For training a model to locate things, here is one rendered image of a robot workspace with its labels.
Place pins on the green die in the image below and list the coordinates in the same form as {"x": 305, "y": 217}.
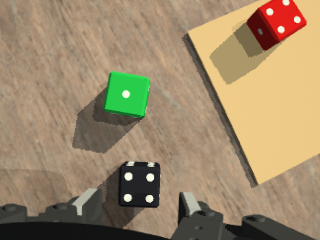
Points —
{"x": 127, "y": 94}

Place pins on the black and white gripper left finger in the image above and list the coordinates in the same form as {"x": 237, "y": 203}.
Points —
{"x": 87, "y": 209}

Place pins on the tan flat mat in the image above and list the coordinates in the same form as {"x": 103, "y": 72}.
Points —
{"x": 271, "y": 98}

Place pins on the red die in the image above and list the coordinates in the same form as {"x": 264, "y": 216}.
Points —
{"x": 275, "y": 21}

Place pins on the black die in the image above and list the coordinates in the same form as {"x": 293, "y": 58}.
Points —
{"x": 139, "y": 184}

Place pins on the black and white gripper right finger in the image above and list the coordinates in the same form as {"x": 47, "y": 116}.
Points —
{"x": 203, "y": 224}

